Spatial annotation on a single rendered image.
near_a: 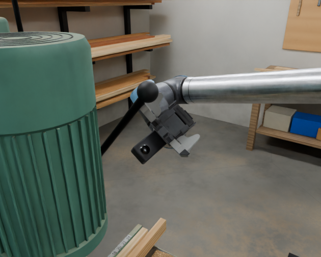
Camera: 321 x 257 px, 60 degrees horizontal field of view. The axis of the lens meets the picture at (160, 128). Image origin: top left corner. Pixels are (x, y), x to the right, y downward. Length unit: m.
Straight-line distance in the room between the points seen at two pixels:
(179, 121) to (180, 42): 3.50
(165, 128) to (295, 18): 3.01
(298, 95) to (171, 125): 0.31
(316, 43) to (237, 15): 0.95
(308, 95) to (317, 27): 2.78
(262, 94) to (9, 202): 0.62
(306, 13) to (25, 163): 3.35
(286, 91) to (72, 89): 0.55
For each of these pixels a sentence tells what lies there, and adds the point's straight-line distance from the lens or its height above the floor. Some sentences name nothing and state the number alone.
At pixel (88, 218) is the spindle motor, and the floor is 1.26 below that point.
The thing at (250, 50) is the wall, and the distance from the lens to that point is 3.71.
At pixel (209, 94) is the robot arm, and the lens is 0.85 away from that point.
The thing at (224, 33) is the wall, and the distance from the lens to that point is 3.81.
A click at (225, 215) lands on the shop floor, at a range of 2.38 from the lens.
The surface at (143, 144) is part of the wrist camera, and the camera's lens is 0.66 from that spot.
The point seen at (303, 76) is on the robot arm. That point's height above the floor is 1.38.
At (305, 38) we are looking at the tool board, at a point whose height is 1.18.
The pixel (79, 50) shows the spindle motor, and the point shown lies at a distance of 0.35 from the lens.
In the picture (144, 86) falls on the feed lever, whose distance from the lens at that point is 0.43.
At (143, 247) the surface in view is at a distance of 0.83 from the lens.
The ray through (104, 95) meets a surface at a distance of 3.13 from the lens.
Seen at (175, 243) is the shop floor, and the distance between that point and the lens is 2.13.
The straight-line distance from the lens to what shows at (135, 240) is 0.83.
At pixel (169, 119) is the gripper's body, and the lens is 0.64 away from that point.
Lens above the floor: 1.55
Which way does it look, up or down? 24 degrees down
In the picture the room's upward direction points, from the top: straight up
